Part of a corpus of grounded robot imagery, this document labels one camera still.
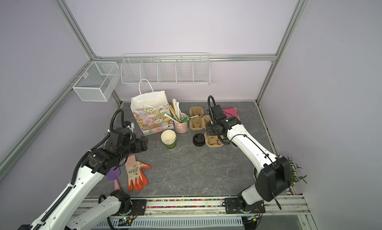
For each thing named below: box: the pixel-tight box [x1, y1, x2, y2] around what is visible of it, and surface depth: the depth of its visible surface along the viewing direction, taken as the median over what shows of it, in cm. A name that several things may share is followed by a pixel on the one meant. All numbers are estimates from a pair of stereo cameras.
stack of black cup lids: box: [192, 133, 206, 147], surface depth 98 cm
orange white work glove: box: [124, 154, 152, 192], surface depth 84 cm
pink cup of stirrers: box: [164, 98, 199, 134], surface depth 98 cm
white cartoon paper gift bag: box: [129, 78, 175, 136], surface depth 92 cm
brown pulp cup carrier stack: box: [189, 106, 205, 131], surface depth 110 cm
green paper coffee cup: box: [160, 129, 177, 151], surface depth 91 cm
